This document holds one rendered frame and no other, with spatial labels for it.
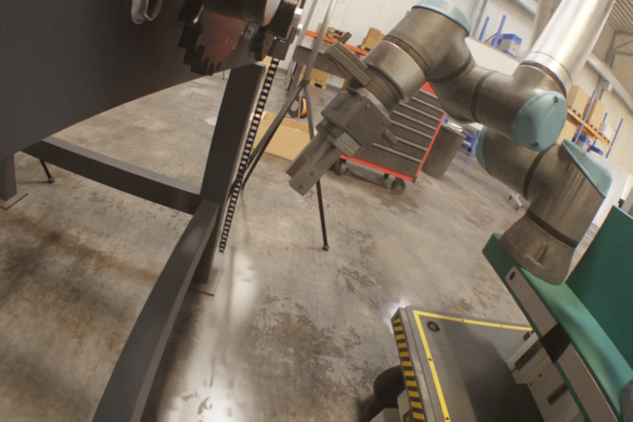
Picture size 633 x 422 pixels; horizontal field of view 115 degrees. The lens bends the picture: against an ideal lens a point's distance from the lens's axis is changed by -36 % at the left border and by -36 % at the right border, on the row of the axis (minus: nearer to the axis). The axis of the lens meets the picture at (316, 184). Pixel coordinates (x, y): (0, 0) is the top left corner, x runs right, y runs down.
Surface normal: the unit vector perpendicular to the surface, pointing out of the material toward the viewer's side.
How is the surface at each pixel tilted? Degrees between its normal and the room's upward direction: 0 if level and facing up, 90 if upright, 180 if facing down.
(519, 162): 92
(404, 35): 68
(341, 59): 75
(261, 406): 0
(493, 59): 90
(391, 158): 90
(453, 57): 104
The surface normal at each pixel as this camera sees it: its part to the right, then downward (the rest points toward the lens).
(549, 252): -0.37, -0.15
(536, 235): -0.71, -0.43
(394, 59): -0.21, 0.00
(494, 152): -0.91, 0.03
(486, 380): 0.33, -0.87
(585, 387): -0.94, -0.31
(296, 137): 0.03, 0.40
